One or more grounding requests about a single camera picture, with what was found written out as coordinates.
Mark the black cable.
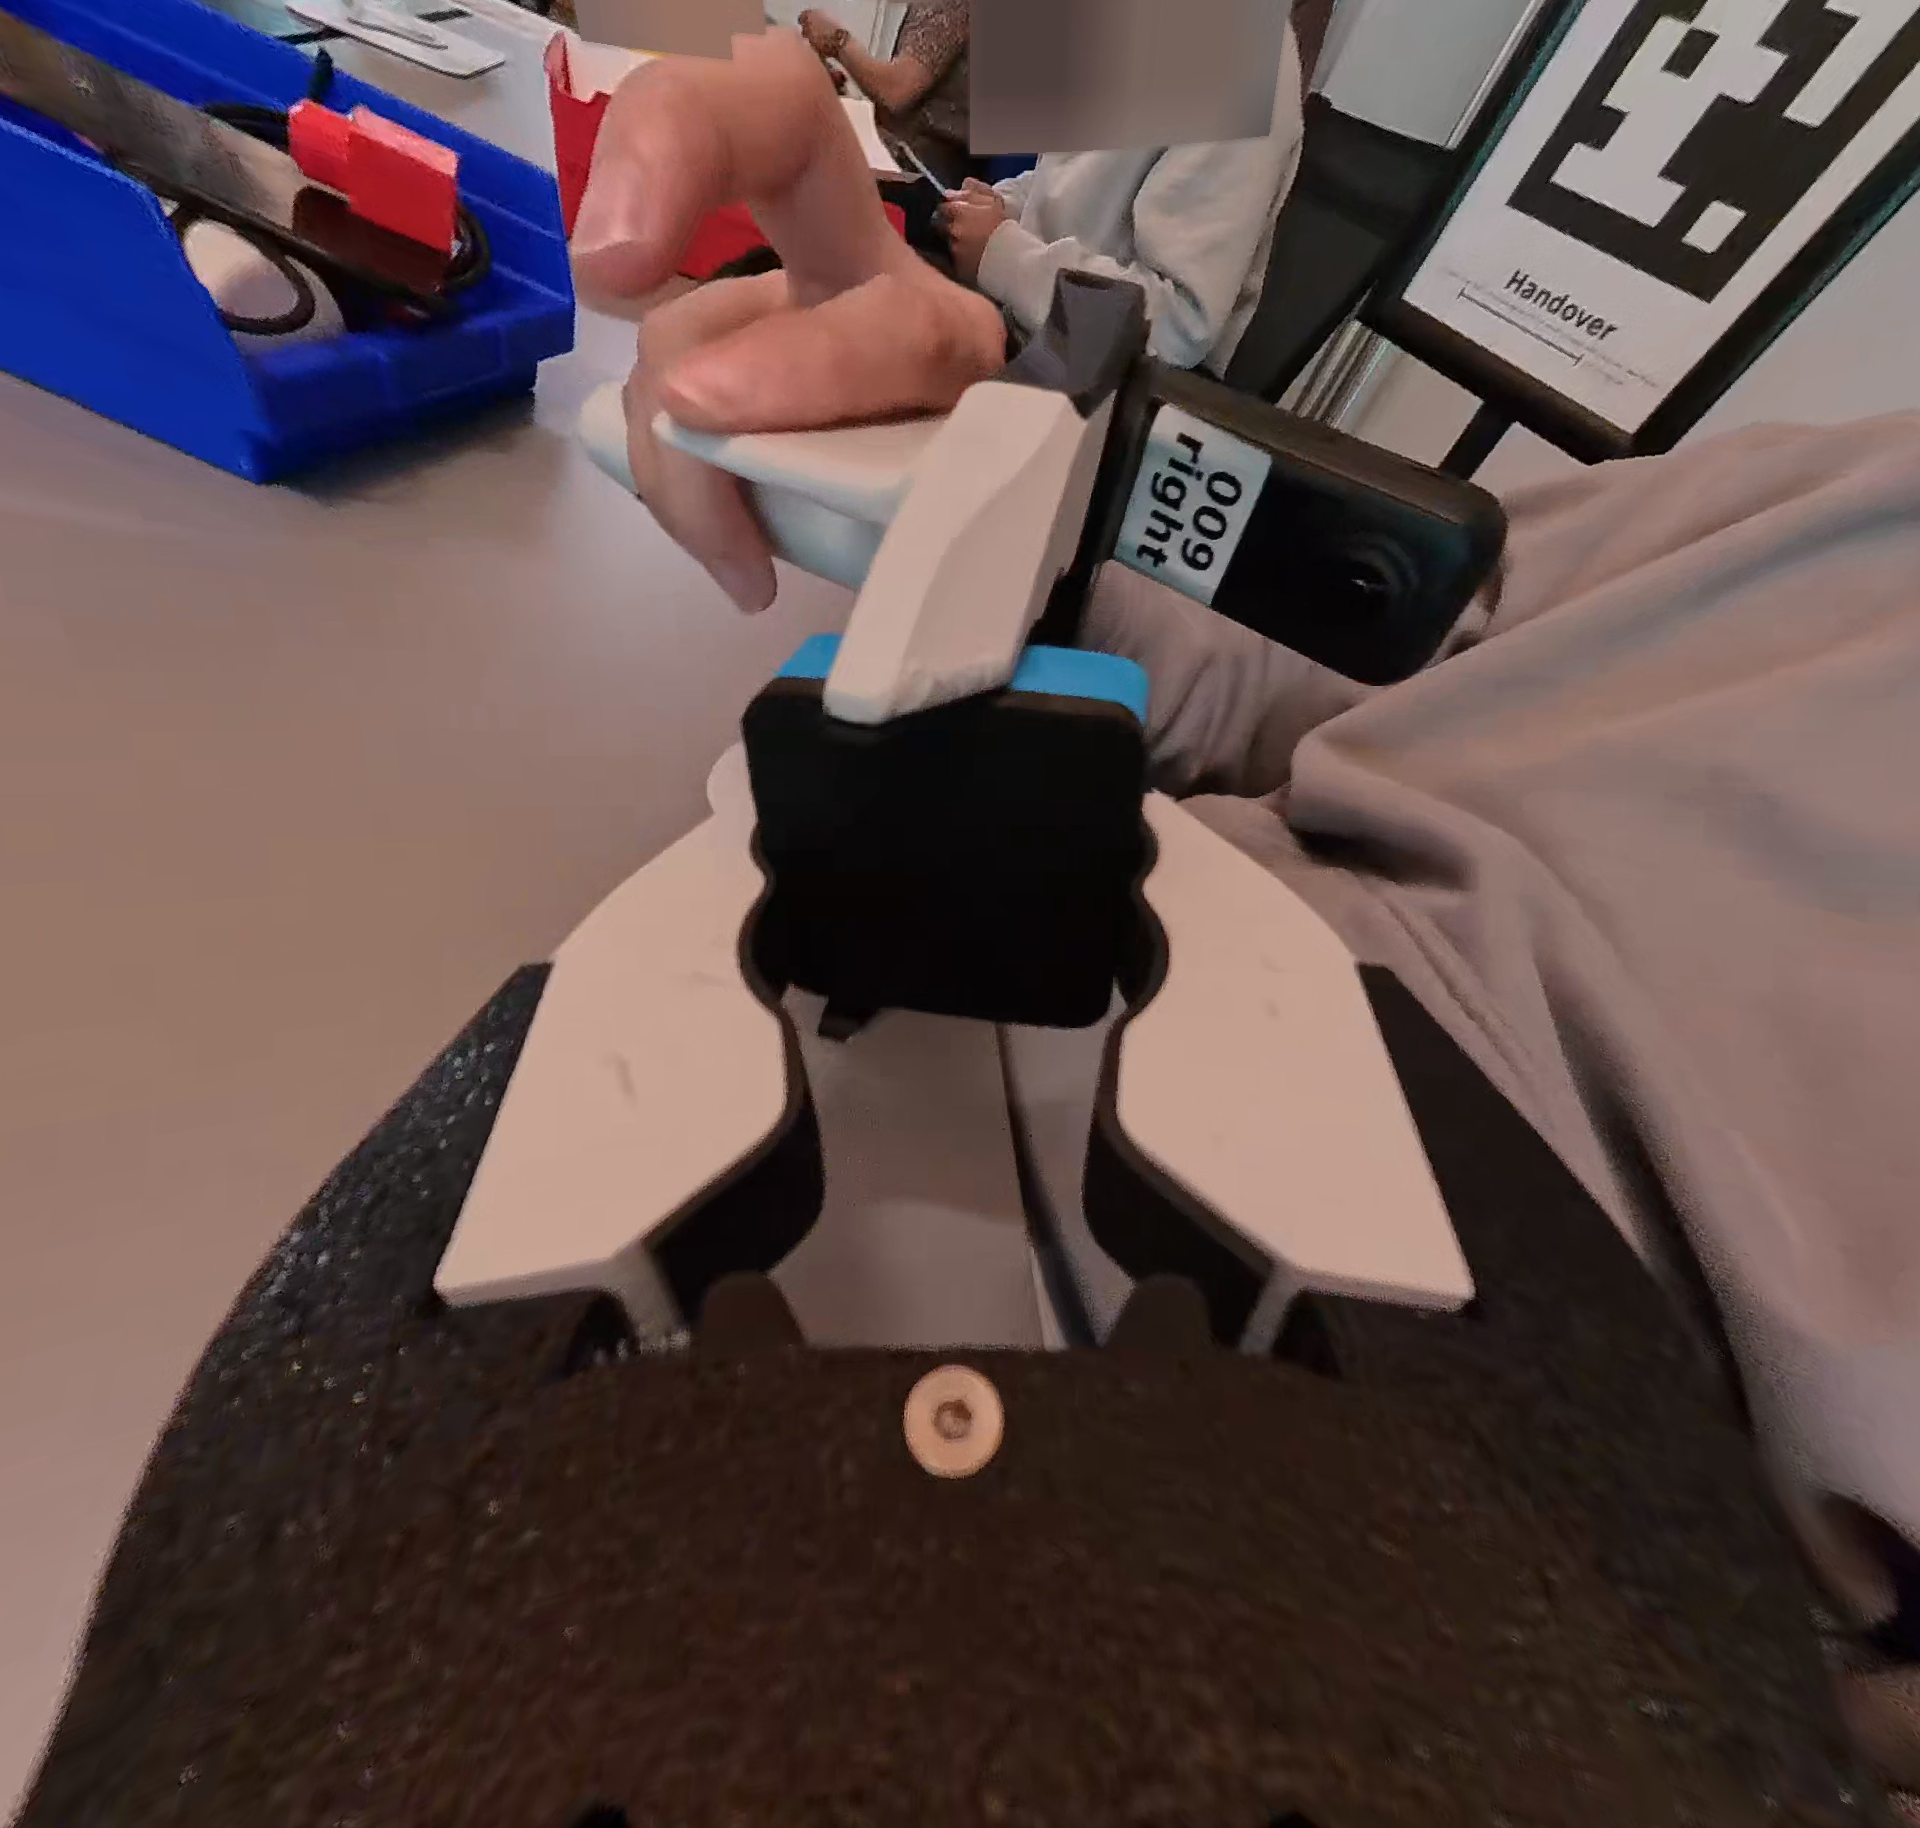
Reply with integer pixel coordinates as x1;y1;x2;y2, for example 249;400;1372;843
163;100;498;341

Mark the person's right hand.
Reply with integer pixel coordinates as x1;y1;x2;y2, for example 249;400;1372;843
567;29;1009;618

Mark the red storage bin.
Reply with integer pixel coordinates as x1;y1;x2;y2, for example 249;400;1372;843
542;29;912;286

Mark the person's right forearm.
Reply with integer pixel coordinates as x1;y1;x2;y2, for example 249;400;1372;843
1082;410;1920;900

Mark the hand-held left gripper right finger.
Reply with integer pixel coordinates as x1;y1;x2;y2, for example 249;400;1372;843
1084;792;1477;1332

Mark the red plastic block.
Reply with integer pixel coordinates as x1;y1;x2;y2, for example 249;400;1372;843
285;98;463;305

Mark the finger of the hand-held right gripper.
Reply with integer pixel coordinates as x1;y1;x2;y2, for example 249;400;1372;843
821;380;1122;731
1044;265;1154;416

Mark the blue and black block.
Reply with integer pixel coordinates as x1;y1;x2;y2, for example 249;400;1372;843
740;635;1160;1031

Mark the black office chair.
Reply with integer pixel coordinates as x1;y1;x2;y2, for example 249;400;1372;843
1223;88;1442;406

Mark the blue plastic bin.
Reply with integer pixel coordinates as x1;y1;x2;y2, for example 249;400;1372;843
0;0;578;486

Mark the framed marker sign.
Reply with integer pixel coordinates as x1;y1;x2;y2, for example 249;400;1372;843
1356;0;1920;469

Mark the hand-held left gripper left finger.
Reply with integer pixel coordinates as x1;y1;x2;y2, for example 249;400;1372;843
432;748;824;1312

